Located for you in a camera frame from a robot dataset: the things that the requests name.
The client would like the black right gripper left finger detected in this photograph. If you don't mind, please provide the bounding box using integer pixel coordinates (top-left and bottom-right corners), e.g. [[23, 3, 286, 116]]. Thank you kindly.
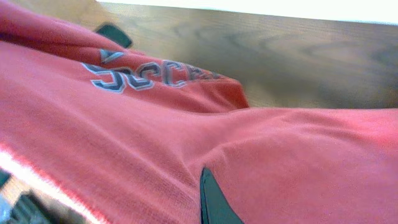
[[0, 169, 60, 224]]

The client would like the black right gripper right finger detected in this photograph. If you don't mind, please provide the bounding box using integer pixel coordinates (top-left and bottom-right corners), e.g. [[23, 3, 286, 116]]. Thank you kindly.
[[200, 168, 243, 224]]

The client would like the red soccer t-shirt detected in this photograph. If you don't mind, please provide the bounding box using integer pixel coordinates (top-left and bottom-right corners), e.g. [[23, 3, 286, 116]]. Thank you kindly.
[[1, 1, 397, 223]]

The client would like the black garment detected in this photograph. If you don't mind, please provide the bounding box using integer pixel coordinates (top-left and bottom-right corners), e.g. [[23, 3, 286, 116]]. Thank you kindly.
[[95, 22, 134, 48]]

